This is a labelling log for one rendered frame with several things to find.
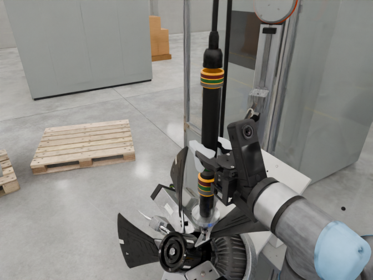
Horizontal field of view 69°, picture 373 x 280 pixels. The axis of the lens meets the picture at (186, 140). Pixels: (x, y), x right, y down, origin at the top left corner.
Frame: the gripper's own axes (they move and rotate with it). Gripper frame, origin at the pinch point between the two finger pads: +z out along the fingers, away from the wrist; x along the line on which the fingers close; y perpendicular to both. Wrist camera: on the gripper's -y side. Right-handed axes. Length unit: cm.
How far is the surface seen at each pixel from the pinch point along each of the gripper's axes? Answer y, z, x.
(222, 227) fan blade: 31.1, -0.9, 7.8
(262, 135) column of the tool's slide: 31, 34, 58
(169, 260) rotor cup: 42.7, 5.2, -6.9
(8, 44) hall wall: 158, 1206, -54
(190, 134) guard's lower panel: 72, 116, 70
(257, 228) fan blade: 23.9, -10.6, 10.8
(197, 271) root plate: 44.1, -1.5, -0.9
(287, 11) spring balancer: -21, 32, 59
